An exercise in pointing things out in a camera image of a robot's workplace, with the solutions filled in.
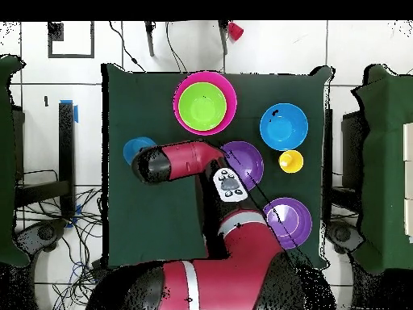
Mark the purple plastic bowl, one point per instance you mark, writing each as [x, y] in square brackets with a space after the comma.
[248, 158]
[290, 222]

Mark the green plastic bowl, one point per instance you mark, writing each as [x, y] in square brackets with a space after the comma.
[202, 106]

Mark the light blue plastic cup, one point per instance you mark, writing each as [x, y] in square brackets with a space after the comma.
[134, 147]

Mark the pink plastic bowl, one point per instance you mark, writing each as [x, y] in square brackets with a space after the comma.
[230, 97]

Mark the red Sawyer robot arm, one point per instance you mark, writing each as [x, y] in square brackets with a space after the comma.
[232, 274]

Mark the dark green table cloth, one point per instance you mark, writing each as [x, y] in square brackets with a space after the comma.
[145, 210]

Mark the yellow plastic cup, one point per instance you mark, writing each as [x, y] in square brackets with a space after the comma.
[290, 161]

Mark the light blue plastic bowl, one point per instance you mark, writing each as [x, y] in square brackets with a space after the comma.
[284, 129]

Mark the grey tripod leg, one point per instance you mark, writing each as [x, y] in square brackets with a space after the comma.
[149, 38]
[223, 35]

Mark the blue tape strip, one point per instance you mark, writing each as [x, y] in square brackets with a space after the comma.
[76, 114]

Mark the red plastic cup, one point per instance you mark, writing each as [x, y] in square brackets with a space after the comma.
[235, 31]

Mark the black power strip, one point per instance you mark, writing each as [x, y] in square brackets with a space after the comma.
[98, 269]

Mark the black office chair base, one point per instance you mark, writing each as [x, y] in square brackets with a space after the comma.
[45, 232]
[342, 235]

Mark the green cloth side table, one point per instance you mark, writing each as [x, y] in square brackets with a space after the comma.
[384, 161]
[6, 161]

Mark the black table frame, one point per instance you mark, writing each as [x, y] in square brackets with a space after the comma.
[66, 145]

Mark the black square floor frame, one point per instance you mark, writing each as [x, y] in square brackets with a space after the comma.
[55, 32]

